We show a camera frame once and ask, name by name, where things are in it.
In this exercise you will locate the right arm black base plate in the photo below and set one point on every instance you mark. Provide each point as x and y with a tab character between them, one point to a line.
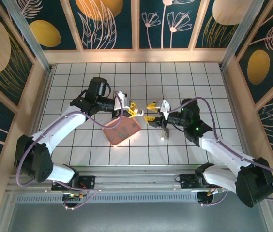
187	181

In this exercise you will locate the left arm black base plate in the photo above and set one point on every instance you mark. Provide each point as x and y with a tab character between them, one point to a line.
88	181

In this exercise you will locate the grey metal shelf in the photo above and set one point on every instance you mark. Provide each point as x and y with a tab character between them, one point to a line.
136	217

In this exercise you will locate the aluminium corner post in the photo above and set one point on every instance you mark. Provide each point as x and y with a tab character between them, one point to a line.
28	36
240	36

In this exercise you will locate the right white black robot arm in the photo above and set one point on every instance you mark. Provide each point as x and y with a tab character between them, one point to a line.
223	149

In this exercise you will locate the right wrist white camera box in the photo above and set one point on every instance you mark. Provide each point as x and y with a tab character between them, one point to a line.
164	105

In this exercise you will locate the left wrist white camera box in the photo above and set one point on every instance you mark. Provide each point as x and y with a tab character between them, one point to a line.
124	101

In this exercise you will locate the long aluminium mounting rail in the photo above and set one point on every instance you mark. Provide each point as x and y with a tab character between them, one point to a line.
136	180

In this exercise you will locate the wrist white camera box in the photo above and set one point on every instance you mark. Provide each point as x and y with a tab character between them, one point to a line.
124	101
164	105

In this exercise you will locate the pink plastic tray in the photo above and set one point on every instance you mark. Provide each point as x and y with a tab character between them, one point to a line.
107	132

